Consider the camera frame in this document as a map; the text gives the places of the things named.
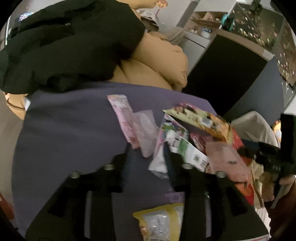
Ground orange cartoon snack bag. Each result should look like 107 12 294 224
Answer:
163 103 233 144

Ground yellow snack bag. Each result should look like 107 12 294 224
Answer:
132 203 184 241

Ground white trash bag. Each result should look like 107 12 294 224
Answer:
231 111 280 147

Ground green white milk carton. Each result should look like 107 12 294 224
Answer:
166 130 212 174

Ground black jacket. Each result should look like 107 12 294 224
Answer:
1 1 145 94

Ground pink white cartoon wrapper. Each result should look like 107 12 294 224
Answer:
148 113 189 179

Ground tan sofa cushions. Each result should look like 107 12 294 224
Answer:
108 9 189 92

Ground purple table cloth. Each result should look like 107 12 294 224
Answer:
12 82 216 240

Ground translucent white plastic wrapper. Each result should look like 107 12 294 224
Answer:
132 109 159 158

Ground pink long snack wrapper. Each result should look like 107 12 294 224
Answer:
107 94 139 149

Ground red snack package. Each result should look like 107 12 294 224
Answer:
190 129 254 206

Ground dark blue cabinet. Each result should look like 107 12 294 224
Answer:
183 35 284 125

